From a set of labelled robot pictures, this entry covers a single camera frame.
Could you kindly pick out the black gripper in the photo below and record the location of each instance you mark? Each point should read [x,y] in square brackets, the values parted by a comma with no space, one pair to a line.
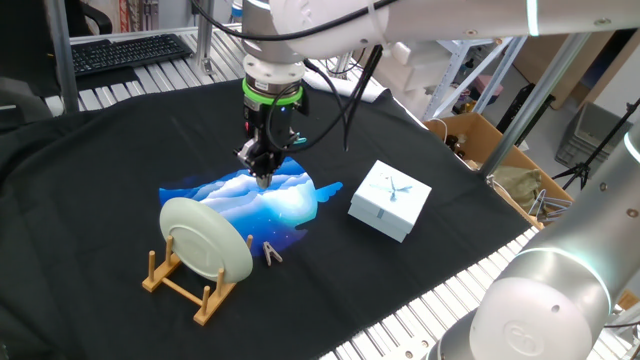
[260,122]

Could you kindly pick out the pale green plate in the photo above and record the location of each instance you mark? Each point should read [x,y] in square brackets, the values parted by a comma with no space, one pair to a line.
[205,240]

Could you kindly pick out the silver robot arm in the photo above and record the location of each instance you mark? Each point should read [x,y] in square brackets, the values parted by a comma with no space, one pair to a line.
[450,20]

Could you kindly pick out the wooden dish rack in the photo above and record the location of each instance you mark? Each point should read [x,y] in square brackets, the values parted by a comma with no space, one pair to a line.
[212,305]

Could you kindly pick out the white metal shelf rack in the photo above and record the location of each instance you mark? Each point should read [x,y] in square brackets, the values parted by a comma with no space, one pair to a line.
[460,70]

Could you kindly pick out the green ringed wrist flange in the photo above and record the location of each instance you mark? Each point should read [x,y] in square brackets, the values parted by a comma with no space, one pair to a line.
[272,95]

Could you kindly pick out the white paper sheet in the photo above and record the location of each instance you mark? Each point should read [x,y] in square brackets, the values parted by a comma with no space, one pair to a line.
[350,87]

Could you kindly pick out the light blue gift box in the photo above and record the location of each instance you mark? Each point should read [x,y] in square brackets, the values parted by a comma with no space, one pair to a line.
[390,200]

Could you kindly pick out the black cloth with blue print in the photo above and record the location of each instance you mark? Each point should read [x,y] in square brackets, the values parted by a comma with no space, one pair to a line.
[100,175]

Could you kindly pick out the black keyboard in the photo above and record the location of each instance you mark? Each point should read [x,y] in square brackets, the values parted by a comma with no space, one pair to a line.
[125,52]

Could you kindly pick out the white foam boxes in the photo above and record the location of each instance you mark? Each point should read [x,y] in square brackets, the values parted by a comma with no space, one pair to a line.
[415,65]

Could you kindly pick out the black office chair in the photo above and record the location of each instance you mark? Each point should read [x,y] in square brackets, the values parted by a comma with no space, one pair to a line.
[97,17]

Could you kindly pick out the open cardboard box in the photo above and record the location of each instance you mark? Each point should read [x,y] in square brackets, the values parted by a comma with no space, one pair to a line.
[480,137]

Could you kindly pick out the olive cloth bag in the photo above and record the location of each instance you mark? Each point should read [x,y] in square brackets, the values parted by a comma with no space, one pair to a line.
[520,185]

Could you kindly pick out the large brown cardboard panel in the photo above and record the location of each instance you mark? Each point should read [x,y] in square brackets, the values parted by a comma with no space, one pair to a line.
[565,60]

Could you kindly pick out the black tripod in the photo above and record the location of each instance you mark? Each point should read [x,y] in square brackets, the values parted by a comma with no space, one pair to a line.
[582,170]

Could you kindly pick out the grey plastic crate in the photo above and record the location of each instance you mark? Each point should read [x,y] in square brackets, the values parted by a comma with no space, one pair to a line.
[590,135]

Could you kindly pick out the aluminium frame post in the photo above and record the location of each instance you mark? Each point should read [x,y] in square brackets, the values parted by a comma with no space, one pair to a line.
[205,35]
[62,50]
[535,100]

